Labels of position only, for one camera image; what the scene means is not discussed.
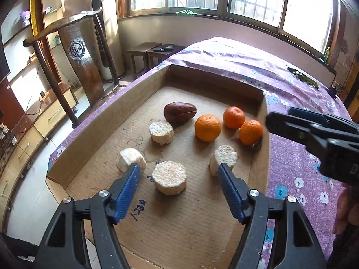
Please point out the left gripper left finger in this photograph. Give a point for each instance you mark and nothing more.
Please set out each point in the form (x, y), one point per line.
(63, 244)

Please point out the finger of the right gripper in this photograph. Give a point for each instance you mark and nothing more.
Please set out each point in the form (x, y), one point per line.
(326, 120)
(295, 129)

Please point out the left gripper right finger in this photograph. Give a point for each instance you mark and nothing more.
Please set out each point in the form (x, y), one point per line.
(295, 244)

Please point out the orange tangerine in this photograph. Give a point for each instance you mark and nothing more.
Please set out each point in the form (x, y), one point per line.
(233, 117)
(207, 128)
(250, 132)

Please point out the dark red date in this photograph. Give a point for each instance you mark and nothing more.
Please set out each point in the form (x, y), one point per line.
(179, 112)

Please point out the large round sugarcane piece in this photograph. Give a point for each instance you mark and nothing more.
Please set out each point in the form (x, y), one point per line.
(170, 177)

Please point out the person's right hand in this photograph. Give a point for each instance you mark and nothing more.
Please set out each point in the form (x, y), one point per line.
(347, 209)

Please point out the green leafy vegetable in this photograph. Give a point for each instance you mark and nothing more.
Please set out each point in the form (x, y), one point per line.
(303, 77)

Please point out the purple floral tablecloth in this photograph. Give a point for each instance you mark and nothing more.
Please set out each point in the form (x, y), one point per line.
(292, 170)

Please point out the green bottle on sill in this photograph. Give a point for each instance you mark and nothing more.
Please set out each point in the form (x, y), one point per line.
(326, 54)

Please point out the wooden tv cabinet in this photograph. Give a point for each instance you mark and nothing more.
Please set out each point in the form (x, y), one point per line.
(31, 131)

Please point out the shallow cardboard box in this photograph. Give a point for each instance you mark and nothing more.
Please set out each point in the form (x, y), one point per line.
(194, 229)

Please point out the black remote control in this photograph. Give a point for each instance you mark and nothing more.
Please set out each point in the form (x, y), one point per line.
(169, 48)

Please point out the green cloth on sill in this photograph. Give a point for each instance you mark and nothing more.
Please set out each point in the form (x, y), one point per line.
(186, 12)

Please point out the dark wooden stool right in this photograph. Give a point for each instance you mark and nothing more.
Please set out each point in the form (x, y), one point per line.
(161, 56)

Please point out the dark wooden stool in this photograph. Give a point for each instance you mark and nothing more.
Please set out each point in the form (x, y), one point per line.
(141, 51)
(161, 56)

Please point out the dark wooden stool left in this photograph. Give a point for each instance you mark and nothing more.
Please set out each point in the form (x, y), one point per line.
(141, 51)

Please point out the standing air conditioner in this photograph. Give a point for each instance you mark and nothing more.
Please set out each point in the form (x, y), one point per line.
(108, 21)

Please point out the purple plush toy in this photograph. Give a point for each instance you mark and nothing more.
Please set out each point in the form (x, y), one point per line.
(25, 18)

